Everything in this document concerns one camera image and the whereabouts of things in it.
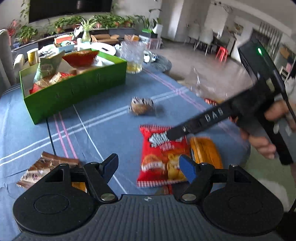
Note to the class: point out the red foil package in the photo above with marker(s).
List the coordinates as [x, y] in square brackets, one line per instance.
[211, 102]

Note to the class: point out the red chip snack packet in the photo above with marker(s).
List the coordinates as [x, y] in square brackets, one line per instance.
[159, 160]

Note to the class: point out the green potted plant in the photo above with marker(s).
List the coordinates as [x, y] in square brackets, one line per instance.
[126, 22]
[26, 33]
[106, 20]
[61, 24]

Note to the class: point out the light grey cushion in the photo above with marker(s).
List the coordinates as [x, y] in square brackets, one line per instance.
[18, 64]

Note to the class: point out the white dining chairs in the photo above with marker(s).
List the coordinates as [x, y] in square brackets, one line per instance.
[203, 37]

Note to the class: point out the clear plastic bag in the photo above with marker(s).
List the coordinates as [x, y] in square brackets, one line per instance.
[203, 85]

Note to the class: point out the tall leafy plant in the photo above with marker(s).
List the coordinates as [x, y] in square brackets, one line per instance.
[153, 17]

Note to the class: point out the black and white cake packet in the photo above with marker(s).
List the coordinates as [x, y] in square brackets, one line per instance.
[142, 106]

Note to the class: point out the orange bread packet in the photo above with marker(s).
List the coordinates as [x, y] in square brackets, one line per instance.
[205, 153]

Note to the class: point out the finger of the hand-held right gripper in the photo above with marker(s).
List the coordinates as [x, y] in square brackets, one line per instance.
[203, 120]

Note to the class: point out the white round table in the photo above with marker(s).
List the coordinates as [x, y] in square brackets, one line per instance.
[106, 49]

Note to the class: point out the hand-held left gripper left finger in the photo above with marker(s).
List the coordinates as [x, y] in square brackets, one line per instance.
[108, 166]

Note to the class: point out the grey television cabinet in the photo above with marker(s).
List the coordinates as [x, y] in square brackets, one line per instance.
[30, 45]

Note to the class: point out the red crinkled snack packet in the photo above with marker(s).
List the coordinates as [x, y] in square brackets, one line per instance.
[81, 59]

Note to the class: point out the orange plastic bag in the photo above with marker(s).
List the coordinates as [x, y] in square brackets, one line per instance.
[131, 38]

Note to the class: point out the open cardboard box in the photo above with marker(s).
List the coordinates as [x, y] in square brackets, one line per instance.
[104, 38]

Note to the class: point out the grey sofa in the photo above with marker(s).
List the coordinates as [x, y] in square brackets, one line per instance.
[5, 60]

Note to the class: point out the green cardboard box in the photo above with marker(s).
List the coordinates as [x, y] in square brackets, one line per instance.
[76, 92]

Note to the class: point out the black television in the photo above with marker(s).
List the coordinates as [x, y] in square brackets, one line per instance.
[69, 9]

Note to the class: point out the orange-red noodle snack packet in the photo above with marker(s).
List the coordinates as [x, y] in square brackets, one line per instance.
[49, 81]

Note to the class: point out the green and white snack packet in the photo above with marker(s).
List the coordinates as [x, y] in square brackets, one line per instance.
[47, 67]

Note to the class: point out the blue striped tablecloth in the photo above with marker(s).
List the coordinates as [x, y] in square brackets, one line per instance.
[104, 129]

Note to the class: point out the clear plastic storage bin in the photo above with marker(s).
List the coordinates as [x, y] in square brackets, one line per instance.
[153, 43]

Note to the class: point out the red stool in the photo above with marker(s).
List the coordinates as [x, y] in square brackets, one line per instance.
[222, 53]

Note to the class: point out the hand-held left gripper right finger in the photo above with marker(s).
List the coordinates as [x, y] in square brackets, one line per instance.
[187, 169]

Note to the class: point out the teal basket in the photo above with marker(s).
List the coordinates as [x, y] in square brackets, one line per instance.
[66, 48]

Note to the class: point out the person's right hand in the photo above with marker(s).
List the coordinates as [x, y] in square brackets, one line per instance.
[261, 143]

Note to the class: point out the spider plant in glass vase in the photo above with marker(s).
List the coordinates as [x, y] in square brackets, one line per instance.
[86, 34]

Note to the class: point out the red festive decoration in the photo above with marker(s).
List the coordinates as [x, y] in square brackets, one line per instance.
[13, 29]

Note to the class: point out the glass mug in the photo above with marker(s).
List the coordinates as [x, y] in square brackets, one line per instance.
[133, 55]

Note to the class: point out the dark marble round table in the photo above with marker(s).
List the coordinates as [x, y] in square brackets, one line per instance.
[161, 64]

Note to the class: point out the brown wafer packet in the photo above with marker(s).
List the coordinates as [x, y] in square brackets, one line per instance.
[41, 166]

